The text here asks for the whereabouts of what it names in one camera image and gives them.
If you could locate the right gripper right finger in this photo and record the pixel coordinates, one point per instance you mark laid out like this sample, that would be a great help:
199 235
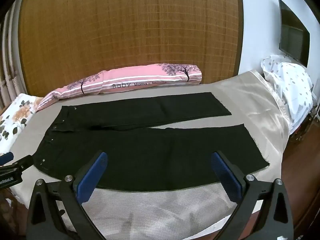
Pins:
275 217

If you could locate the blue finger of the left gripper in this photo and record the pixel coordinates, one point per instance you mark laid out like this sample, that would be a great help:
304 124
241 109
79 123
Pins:
5 158

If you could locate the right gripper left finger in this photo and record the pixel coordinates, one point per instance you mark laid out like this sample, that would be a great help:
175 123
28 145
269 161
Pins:
45 219

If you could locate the black pants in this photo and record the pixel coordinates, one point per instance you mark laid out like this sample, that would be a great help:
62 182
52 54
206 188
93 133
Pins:
144 152

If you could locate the floral white pillow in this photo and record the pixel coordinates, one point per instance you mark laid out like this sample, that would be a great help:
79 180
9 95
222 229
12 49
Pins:
15 118

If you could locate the beige bed sheet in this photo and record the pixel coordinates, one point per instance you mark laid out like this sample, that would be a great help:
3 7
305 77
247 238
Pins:
173 214

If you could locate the white dotted blanket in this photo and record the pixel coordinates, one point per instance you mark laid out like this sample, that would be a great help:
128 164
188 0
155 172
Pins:
293 86

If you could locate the wooden headboard panel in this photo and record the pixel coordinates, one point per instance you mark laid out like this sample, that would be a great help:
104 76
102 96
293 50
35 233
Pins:
62 41

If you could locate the pink striped bolster pillow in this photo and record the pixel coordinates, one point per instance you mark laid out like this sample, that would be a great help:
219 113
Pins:
126 79

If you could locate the wall mounted television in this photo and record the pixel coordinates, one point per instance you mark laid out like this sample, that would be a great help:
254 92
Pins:
294 37

